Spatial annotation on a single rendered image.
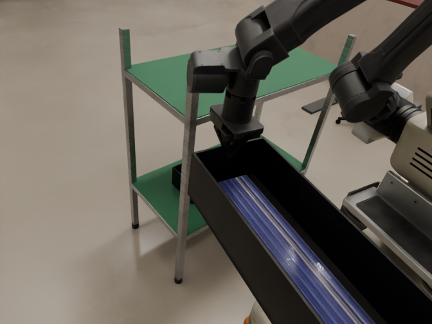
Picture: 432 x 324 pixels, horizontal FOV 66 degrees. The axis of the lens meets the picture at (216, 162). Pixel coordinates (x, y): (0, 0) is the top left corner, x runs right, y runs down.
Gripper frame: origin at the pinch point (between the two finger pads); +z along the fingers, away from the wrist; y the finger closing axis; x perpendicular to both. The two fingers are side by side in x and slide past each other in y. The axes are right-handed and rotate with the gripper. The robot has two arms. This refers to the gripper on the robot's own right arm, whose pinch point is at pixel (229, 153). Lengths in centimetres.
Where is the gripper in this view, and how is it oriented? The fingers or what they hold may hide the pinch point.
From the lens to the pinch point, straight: 69.9
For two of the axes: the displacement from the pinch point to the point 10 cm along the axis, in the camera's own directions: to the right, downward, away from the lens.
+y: 4.8, 6.0, -6.4
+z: -1.3, 7.7, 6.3
